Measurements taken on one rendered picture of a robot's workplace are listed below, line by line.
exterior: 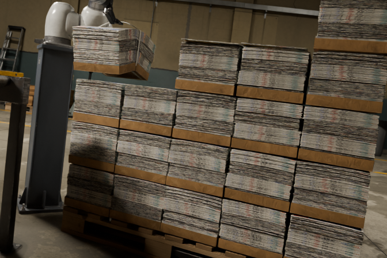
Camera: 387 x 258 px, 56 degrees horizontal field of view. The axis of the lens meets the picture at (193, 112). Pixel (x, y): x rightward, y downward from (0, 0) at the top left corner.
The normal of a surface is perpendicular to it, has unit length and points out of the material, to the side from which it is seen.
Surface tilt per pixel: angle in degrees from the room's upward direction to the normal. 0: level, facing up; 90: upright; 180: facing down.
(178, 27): 90
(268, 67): 90
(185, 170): 90
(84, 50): 104
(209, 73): 90
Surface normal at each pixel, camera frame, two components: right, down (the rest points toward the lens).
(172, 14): -0.07, 0.04
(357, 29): -0.36, 0.00
